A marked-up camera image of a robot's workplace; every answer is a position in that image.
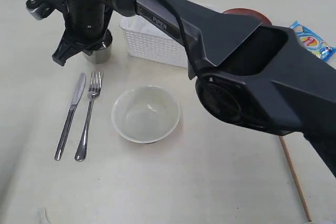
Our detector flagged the wooden chopstick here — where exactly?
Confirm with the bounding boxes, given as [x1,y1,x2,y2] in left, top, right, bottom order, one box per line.
[279,136,312,222]

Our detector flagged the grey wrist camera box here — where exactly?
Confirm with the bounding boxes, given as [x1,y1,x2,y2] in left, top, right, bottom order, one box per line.
[26,0,68,20]

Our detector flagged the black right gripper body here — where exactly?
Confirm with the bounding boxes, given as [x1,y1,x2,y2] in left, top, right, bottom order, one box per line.
[65,0,113,44]

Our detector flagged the white ceramic bowl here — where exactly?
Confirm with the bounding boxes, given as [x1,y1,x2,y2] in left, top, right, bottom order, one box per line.
[111,86,181,144]

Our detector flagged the silver fork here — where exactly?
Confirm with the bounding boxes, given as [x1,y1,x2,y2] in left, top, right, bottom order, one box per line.
[75,71,103,162]

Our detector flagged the white perforated plastic basket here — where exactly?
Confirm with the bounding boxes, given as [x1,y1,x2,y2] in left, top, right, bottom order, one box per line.
[120,16,187,69]

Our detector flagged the stainless steel cup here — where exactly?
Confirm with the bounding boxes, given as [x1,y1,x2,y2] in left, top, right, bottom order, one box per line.
[82,29,113,64]

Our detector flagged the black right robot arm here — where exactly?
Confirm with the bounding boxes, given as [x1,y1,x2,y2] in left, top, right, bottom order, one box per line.
[78,0,335,172]

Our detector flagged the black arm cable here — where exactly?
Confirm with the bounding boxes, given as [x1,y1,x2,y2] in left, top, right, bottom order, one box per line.
[115,0,200,78]

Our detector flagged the silver table knife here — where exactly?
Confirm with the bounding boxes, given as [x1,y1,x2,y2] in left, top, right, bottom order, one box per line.
[54,73,86,161]

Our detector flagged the blue chips snack bag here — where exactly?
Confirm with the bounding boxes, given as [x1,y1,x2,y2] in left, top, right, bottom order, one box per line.
[290,21,335,62]

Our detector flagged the brown wooden plate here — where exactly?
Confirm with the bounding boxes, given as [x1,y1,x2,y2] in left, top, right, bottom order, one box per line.
[223,8,272,25]

